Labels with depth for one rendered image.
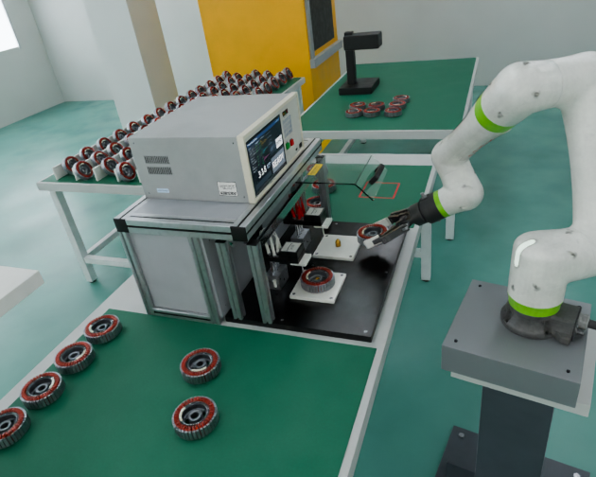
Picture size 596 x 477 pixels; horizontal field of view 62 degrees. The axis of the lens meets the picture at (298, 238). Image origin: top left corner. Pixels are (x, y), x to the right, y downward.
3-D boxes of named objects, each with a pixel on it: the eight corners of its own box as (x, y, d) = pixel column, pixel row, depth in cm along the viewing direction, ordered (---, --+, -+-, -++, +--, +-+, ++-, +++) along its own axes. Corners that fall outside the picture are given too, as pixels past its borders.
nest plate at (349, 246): (362, 238, 185) (362, 236, 184) (353, 261, 173) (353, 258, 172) (324, 237, 190) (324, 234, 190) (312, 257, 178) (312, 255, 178)
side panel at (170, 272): (224, 319, 158) (201, 232, 142) (219, 325, 156) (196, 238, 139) (152, 309, 168) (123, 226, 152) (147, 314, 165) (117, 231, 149)
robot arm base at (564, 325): (618, 326, 123) (622, 307, 120) (608, 363, 113) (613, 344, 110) (509, 296, 138) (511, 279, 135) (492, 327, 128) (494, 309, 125)
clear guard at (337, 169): (387, 170, 178) (387, 155, 175) (373, 201, 159) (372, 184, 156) (303, 168, 190) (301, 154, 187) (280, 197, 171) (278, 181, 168)
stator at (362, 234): (392, 232, 177) (391, 222, 175) (386, 248, 168) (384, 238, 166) (361, 231, 181) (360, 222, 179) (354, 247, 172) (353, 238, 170)
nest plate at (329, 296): (346, 276, 166) (345, 273, 165) (334, 304, 154) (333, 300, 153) (305, 272, 171) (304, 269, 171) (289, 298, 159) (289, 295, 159)
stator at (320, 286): (338, 274, 165) (337, 266, 163) (331, 295, 156) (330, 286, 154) (306, 273, 168) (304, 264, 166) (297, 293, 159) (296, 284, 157)
